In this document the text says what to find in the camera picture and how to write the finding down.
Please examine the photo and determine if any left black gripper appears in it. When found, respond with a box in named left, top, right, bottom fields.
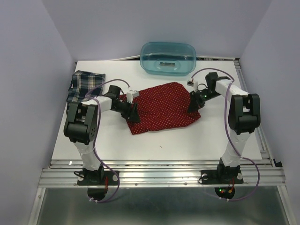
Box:
left=112, top=100, right=140, bottom=123

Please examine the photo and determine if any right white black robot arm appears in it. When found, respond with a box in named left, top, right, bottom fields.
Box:
left=187, top=72, right=261, bottom=183

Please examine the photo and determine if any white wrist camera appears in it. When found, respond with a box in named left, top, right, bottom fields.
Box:
left=126, top=87, right=139, bottom=103
left=187, top=78, right=198, bottom=92

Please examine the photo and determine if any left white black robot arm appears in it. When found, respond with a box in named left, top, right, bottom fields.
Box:
left=63, top=85, right=140, bottom=186

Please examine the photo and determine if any red polka dot skirt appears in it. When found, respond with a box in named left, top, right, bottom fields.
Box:
left=127, top=82, right=201, bottom=135

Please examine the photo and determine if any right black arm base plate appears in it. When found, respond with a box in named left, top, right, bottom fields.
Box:
left=198, top=164, right=244, bottom=200

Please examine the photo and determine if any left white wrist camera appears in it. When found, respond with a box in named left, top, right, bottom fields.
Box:
left=126, top=87, right=139, bottom=103

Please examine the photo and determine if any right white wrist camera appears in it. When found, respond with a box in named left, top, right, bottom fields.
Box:
left=187, top=78, right=198, bottom=92

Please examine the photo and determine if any aluminium rail frame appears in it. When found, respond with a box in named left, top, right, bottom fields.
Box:
left=28, top=57, right=293, bottom=225

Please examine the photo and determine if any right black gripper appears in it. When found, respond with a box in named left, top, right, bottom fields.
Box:
left=187, top=88, right=221, bottom=113

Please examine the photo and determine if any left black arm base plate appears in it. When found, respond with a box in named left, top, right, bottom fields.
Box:
left=74, top=167, right=120, bottom=203

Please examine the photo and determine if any blue plaid folded skirt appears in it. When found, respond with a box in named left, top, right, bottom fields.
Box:
left=66, top=70, right=106, bottom=111

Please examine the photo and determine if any teal plastic tub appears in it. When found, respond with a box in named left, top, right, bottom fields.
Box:
left=140, top=42, right=196, bottom=76

